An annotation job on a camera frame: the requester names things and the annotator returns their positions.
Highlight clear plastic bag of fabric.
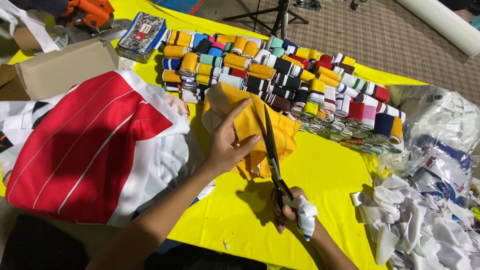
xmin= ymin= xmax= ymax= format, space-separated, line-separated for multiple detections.
xmin=379 ymin=84 xmax=480 ymax=207

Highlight red and white fabric pile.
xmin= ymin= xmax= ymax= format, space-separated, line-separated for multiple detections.
xmin=0 ymin=69 xmax=216 ymax=228

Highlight black tripod stand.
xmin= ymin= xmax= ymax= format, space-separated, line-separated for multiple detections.
xmin=222 ymin=0 xmax=310 ymax=38

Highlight blue cloth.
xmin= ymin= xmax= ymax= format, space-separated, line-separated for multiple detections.
xmin=148 ymin=0 xmax=205 ymax=16

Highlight white fabric strip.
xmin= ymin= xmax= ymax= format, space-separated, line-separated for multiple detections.
xmin=0 ymin=7 xmax=61 ymax=54

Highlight white fabric roll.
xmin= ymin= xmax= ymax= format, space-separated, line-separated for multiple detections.
xmin=397 ymin=0 xmax=480 ymax=58

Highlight person's left hand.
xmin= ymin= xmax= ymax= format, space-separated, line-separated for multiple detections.
xmin=202 ymin=98 xmax=262 ymax=178

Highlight person's right hand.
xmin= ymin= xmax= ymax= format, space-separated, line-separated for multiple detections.
xmin=271 ymin=186 xmax=319 ymax=241

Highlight heap of white fabric scraps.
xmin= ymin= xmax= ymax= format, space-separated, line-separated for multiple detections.
xmin=350 ymin=174 xmax=480 ymax=270

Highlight yellow fabric piece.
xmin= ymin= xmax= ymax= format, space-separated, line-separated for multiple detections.
xmin=201 ymin=82 xmax=302 ymax=181

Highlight brown cardboard box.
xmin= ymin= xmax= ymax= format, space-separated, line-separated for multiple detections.
xmin=0 ymin=37 xmax=121 ymax=101

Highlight orange cutting machine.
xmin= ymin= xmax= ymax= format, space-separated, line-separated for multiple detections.
xmin=45 ymin=0 xmax=132 ymax=41

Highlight white cloth finger wrap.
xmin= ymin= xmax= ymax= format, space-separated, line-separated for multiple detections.
xmin=283 ymin=195 xmax=319 ymax=242

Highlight pile of rolled striped ribbing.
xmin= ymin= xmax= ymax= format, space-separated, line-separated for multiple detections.
xmin=161 ymin=30 xmax=407 ymax=155

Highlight black scissors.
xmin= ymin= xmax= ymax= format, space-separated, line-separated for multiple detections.
xmin=263 ymin=104 xmax=295 ymax=214

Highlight yellow table cloth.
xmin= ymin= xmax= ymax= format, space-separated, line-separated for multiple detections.
xmin=0 ymin=0 xmax=428 ymax=270

